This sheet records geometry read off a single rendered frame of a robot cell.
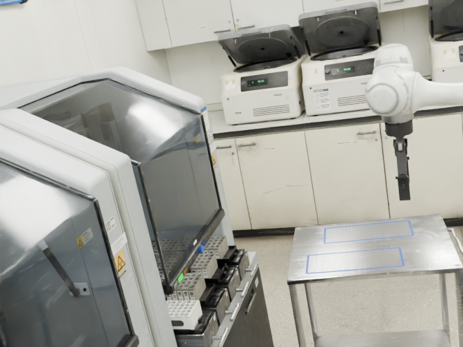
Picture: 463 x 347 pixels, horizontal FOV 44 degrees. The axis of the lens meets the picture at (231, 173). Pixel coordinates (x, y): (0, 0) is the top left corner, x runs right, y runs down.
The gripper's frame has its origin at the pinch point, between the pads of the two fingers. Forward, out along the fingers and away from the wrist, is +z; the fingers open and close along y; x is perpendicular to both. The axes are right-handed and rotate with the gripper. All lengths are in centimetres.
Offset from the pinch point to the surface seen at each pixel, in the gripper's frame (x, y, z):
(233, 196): 129, 218, 84
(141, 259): 75, -27, 7
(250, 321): 66, 29, 66
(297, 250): 43, 37, 38
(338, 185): 50, 218, 81
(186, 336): 72, -17, 40
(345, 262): 24, 26, 38
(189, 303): 73, -8, 34
